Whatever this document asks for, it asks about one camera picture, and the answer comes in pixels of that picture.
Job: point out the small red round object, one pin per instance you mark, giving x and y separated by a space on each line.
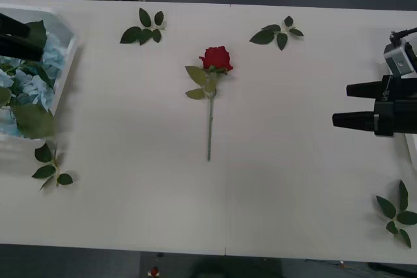
153 271

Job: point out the pale grey right wrist camera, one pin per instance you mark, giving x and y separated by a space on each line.
400 58

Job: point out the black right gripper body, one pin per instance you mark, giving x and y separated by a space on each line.
399 112

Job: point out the red rose with green stem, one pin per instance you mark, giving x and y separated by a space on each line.
216 58

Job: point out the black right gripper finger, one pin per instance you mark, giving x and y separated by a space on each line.
363 90
353 120

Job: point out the shallow white box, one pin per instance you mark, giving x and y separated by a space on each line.
65 73
412 147

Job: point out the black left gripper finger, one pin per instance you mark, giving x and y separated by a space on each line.
13 24
19 48

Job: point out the loose green leaf twig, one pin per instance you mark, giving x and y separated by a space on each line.
387 208
263 36
44 171
145 21

